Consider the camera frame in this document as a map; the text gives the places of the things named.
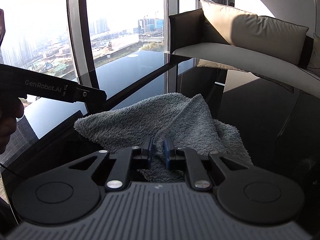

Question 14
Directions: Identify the grey terry towel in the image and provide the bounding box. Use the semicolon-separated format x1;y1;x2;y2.
74;93;252;183

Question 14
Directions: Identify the person's left hand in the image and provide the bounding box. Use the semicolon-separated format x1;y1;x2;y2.
0;96;24;154

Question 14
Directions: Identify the beige and brown sofa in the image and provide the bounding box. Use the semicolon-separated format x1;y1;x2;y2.
169;7;319;97

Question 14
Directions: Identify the beige cushion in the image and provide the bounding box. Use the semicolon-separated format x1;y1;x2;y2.
200;0;309;65
308;33;320;75

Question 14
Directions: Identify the black window frame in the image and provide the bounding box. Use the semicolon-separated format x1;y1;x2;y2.
65;0;235;111

